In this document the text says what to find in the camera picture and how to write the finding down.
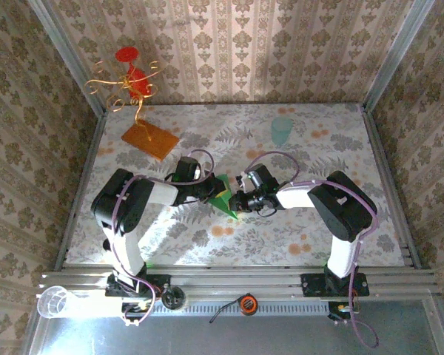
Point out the green square paper sheet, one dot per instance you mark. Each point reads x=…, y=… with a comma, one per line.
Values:
x=222, y=205

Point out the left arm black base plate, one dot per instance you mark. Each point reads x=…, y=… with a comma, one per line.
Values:
x=111, y=290

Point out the teal translucent cup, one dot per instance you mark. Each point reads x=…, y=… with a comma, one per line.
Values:
x=281, y=131

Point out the orange black tape measure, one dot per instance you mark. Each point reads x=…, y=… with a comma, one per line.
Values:
x=248, y=304

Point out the small circuit board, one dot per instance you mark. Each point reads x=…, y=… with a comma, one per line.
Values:
x=135, y=307
x=334, y=312

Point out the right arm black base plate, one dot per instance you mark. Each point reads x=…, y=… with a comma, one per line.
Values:
x=312, y=286

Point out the aluminium frame rail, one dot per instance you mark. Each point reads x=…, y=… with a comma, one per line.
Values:
x=237, y=281

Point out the clear plastic cup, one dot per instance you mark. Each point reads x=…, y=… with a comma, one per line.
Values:
x=52, y=301

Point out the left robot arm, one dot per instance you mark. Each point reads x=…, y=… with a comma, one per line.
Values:
x=122, y=203

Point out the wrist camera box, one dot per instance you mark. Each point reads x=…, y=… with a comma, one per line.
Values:
x=262, y=176
x=188, y=169

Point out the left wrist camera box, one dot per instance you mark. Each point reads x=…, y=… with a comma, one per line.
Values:
x=188, y=169

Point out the metal corner post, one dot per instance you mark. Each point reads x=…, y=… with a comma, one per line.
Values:
x=68, y=55
x=396, y=55

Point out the black round knob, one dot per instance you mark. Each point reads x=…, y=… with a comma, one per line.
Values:
x=173, y=297

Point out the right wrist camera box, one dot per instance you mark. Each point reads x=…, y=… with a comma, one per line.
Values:
x=262, y=176

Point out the metal table side rail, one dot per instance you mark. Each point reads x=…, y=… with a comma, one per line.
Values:
x=380, y=148
x=84, y=177

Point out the floral table cover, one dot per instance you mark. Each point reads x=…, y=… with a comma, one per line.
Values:
x=244, y=240

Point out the red wine glass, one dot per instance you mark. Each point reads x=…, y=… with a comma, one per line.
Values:
x=127, y=54

